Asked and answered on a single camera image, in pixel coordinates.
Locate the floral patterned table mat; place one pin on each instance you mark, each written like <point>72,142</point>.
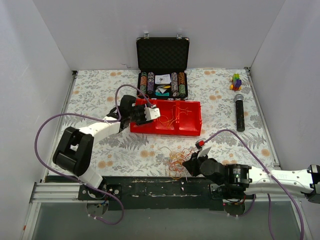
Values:
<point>130,154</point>

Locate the black handheld microphone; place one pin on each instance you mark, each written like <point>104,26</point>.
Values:
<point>239,109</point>

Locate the colourful toy block figure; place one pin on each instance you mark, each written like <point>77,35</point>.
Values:
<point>236,82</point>

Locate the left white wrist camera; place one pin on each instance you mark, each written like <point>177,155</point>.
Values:
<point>152,113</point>

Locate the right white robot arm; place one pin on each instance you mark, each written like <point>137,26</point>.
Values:
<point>234,181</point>

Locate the white card deck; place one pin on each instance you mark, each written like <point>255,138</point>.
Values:
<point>164,79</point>

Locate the aluminium front rail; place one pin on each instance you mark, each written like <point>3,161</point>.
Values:
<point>55,213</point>

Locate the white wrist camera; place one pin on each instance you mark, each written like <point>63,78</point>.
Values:
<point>203,150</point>
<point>152,113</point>

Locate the black poker chip case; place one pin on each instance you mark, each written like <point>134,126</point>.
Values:
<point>161,56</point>

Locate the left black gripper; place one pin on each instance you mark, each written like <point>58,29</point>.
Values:
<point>139,114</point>

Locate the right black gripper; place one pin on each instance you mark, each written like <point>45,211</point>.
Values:
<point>194,164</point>

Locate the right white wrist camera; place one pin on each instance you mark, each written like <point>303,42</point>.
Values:
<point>203,150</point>

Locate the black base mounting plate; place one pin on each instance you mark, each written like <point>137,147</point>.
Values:
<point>137,193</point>

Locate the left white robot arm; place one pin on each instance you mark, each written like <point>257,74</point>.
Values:
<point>74,150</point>

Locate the red plastic compartment tray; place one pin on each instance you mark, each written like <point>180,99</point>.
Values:
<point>177,118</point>

